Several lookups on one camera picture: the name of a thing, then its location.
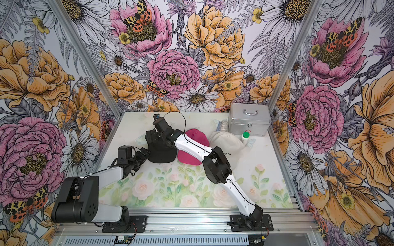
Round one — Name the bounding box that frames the black cap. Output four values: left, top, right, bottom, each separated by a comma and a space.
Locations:
145, 130, 178, 164

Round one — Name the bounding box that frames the pink cap back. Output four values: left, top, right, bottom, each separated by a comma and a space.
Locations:
174, 129, 210, 166

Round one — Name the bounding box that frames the white Colorado cap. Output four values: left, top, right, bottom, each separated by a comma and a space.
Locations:
209, 131, 245, 159

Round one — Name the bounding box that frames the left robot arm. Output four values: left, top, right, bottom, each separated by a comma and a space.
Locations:
51, 146, 150, 224

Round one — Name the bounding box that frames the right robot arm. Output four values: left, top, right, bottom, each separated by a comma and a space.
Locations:
153, 114, 263, 231

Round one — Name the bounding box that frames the white blue tube package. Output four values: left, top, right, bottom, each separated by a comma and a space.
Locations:
216, 119, 229, 132

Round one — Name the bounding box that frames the white bottle green lid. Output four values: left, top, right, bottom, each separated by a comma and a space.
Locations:
241, 131, 250, 144

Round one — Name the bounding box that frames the silver first aid case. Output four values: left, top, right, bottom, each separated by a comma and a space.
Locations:
228, 103, 271, 136

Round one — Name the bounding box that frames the floral table mat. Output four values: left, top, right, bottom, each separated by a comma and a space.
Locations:
99, 153, 293, 209

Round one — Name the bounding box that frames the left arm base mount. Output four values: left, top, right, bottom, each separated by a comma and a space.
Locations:
102, 214, 148, 233

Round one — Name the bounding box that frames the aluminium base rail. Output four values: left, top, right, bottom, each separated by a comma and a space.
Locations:
52, 208, 324, 246

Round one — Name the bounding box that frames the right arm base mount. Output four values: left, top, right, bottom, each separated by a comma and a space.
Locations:
227, 214, 274, 233

